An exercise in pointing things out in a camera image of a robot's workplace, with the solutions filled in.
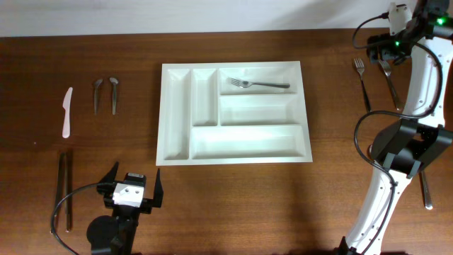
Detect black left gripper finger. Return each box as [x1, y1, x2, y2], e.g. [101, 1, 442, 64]
[99, 161, 119, 183]
[153, 169, 164, 207]

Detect silver fork with long handle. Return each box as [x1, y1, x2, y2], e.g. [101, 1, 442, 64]
[378, 59, 403, 111]

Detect large silver spoon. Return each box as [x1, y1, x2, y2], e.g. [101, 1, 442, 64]
[420, 171, 433, 210]

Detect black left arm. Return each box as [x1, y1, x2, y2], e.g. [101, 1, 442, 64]
[86, 162, 164, 254]

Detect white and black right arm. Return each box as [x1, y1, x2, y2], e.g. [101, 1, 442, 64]
[333, 0, 452, 255]

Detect right dark chopstick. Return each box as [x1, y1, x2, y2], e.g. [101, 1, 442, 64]
[65, 151, 73, 232]

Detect dark chopstick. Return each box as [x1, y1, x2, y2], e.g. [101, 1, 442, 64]
[65, 151, 73, 232]
[54, 152, 69, 209]

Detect left dark chopstick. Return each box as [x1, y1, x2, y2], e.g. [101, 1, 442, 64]
[54, 152, 69, 209]

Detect white cutlery tray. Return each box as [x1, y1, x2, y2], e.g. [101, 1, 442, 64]
[156, 61, 313, 166]

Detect pink plastic knife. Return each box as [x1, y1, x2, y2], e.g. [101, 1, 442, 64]
[62, 87, 73, 139]

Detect left small grey spoon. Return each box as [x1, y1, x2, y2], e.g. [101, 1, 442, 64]
[93, 79, 103, 115]

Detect small grey spoon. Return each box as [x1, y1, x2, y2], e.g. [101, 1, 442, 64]
[109, 77, 119, 115]
[93, 79, 103, 115]

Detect right small grey spoon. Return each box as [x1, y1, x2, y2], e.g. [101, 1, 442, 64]
[109, 77, 119, 115]

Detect black left camera cable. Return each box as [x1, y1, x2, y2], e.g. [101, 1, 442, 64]
[50, 182, 115, 255]

